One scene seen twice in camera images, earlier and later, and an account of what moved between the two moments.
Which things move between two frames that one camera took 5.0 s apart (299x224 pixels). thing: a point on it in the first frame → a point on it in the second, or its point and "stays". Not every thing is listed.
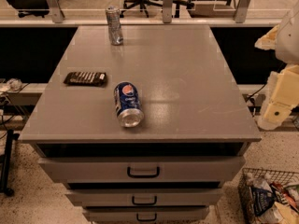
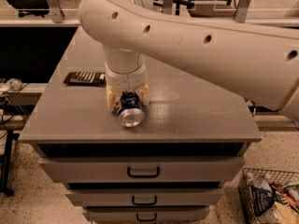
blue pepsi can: (127, 104) stays
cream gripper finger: (269, 88) → (144, 94)
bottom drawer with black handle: (150, 214) stays
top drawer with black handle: (145, 170) stays
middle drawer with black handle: (143, 198) stays
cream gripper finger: (268, 41) → (112, 97)
